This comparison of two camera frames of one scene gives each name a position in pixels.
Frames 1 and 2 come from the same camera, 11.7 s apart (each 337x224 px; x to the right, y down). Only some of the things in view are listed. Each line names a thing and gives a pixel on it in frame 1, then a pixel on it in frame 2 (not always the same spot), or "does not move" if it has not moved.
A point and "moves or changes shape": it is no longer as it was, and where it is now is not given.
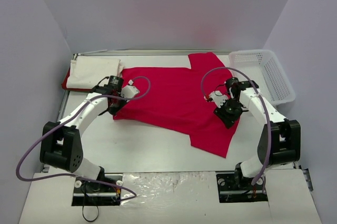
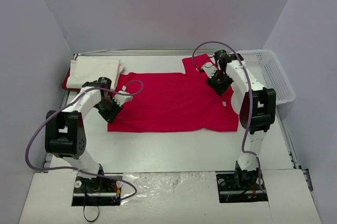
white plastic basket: [261, 65] does not move
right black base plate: [229, 192] does not move
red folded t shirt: [64, 84] does not move
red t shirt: [174, 98] moves or changes shape
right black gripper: [219, 113] → [219, 84]
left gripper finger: [114, 109] → [111, 119]
